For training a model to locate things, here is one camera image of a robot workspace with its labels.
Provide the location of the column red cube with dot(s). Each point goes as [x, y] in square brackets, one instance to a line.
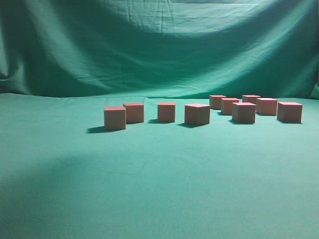
[197, 114]
[244, 112]
[114, 118]
[250, 98]
[266, 106]
[215, 101]
[226, 105]
[289, 112]
[135, 112]

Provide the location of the green cloth backdrop and cover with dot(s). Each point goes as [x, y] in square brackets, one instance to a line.
[63, 176]

